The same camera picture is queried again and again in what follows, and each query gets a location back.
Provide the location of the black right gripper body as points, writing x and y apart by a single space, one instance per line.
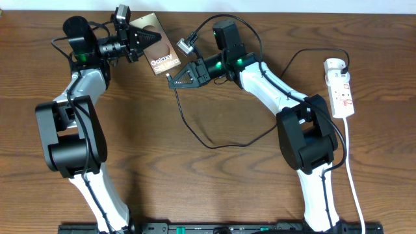
203 73

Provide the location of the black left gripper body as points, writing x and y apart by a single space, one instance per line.
132 44

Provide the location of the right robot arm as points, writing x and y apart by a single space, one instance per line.
307 136

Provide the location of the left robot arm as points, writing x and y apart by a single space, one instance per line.
73 141

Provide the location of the white power strip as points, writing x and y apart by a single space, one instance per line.
338 88

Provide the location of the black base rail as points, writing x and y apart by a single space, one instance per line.
280 227

